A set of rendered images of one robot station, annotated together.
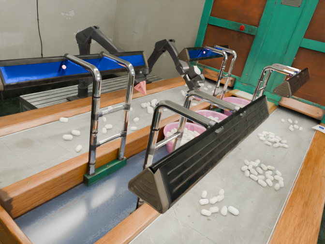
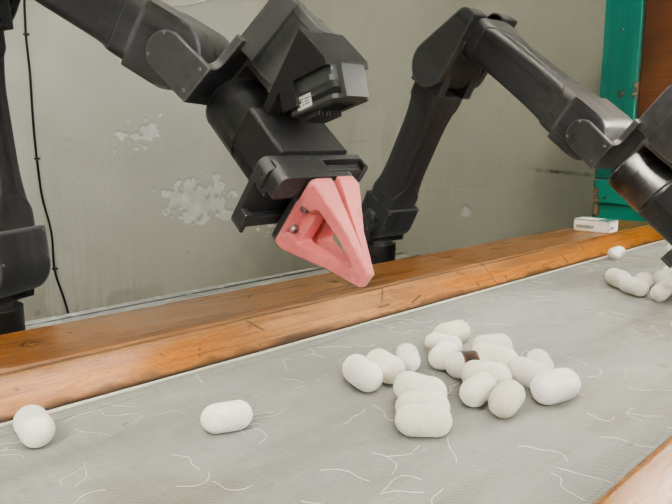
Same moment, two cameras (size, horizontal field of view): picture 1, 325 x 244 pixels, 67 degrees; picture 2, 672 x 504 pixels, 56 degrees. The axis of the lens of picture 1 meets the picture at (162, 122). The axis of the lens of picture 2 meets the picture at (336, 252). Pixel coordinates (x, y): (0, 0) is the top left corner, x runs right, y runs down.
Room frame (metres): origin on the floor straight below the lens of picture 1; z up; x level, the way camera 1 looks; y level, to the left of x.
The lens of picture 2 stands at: (0.93, 0.04, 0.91)
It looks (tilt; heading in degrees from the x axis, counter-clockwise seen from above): 10 degrees down; 14
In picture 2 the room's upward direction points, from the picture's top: straight up
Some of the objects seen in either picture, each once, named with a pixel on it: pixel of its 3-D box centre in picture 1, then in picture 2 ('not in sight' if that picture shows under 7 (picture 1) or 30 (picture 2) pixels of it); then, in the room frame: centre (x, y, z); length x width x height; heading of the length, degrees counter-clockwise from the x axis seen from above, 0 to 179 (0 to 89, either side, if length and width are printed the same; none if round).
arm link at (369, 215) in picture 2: not in sight; (382, 225); (1.96, 0.23, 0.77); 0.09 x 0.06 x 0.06; 142
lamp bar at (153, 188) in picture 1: (225, 129); not in sight; (0.56, -0.16, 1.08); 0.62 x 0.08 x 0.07; 148
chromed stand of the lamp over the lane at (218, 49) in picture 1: (211, 81); not in sight; (1.64, -0.27, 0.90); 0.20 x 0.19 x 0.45; 148
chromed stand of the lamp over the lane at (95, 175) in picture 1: (96, 116); not in sight; (0.81, 0.25, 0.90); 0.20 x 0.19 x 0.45; 148
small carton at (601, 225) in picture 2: not in sight; (595, 224); (2.06, -0.12, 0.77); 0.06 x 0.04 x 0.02; 58
